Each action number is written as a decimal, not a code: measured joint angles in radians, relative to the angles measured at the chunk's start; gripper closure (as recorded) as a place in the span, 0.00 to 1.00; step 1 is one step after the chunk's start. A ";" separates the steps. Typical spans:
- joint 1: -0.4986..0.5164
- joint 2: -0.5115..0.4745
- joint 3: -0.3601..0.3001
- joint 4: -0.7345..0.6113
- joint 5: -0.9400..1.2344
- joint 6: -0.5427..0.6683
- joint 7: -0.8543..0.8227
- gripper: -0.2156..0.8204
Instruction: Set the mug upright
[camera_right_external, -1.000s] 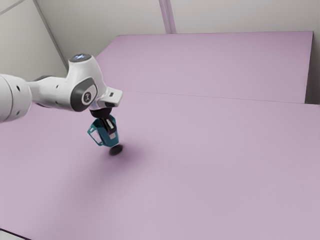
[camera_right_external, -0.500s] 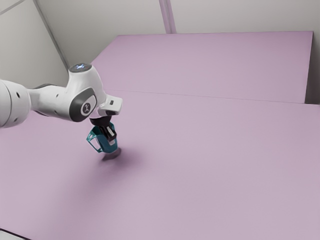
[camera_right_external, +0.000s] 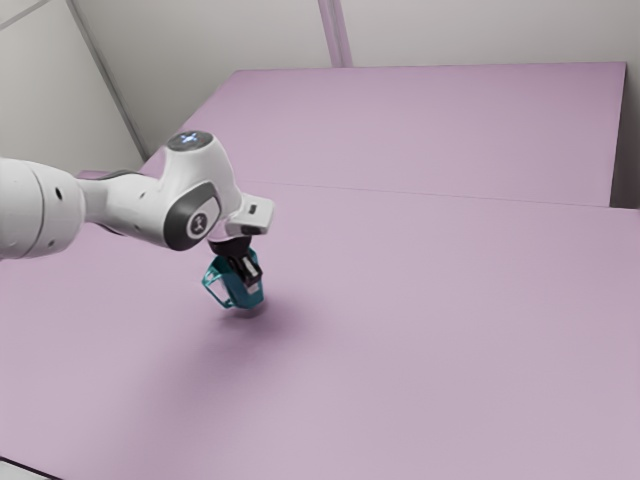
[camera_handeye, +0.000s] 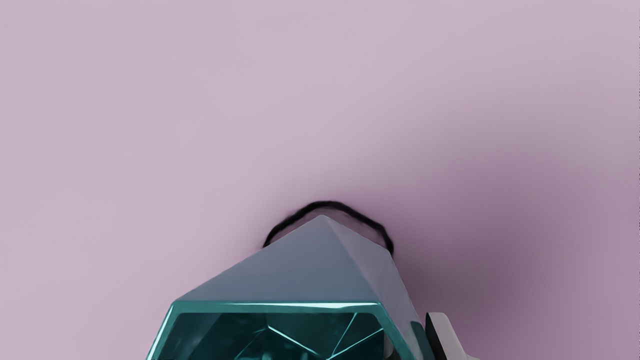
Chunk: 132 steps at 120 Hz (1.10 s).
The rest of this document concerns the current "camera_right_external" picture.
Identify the teal faceted mug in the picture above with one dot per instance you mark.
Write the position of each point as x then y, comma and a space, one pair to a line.
235, 287

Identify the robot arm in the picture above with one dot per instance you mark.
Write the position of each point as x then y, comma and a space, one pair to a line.
130, 205

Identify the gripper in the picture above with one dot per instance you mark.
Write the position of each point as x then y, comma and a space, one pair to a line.
230, 247

